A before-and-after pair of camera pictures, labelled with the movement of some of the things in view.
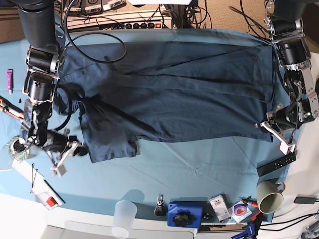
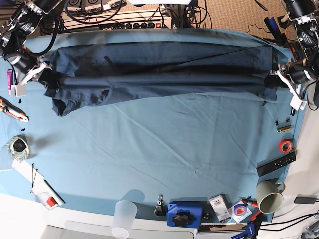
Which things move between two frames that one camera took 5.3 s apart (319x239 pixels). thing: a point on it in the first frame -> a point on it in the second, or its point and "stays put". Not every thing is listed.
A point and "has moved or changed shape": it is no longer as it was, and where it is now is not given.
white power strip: [141, 20] stays put
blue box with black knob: [185, 213] stays put
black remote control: [276, 164] stays put
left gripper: [60, 147] -> [30, 68]
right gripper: [281, 122] -> [298, 73]
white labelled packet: [220, 204] stays put
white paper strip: [37, 179] stays put
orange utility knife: [8, 107] stays put
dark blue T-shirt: [170, 90] has moved or changed shape
